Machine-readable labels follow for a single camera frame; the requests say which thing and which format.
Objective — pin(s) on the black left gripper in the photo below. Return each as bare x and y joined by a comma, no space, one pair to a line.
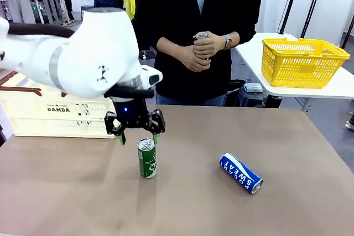
130,114

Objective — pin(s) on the green soda can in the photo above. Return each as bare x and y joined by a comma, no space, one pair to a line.
147,161

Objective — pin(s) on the silver drink can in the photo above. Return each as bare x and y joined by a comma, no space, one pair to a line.
202,37

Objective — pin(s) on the blue Pocari Sweat can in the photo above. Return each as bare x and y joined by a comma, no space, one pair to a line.
238,171

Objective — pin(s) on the person's right forearm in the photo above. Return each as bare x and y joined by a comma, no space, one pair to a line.
168,44

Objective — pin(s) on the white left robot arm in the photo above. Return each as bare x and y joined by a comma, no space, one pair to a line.
96,53

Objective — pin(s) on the person's left forearm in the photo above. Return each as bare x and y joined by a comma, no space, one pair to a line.
235,40

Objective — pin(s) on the yellow plastic shopping basket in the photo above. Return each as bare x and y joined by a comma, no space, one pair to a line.
290,67

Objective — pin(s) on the person's right hand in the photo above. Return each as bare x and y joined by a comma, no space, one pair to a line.
190,59

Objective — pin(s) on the person's left hand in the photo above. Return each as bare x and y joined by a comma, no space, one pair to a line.
211,45

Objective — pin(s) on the person in black cardigan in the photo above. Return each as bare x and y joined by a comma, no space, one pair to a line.
171,12

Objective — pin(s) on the grey blue bag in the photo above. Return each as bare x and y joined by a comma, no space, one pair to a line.
253,88

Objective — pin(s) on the black stool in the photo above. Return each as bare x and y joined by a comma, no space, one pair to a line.
87,8

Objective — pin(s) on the white side table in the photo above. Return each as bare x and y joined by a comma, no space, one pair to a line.
304,92

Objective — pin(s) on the black light stand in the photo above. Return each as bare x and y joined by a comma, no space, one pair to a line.
290,2
312,4
348,34

